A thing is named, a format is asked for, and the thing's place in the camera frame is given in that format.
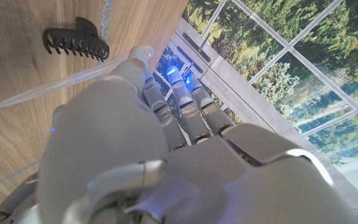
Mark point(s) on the clear plastic pipette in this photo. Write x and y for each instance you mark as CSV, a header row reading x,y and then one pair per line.
x,y
57,85

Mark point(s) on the printed window backdrop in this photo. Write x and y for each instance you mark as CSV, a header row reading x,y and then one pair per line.
x,y
291,62

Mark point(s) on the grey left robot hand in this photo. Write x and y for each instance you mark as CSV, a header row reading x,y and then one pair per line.
x,y
197,174

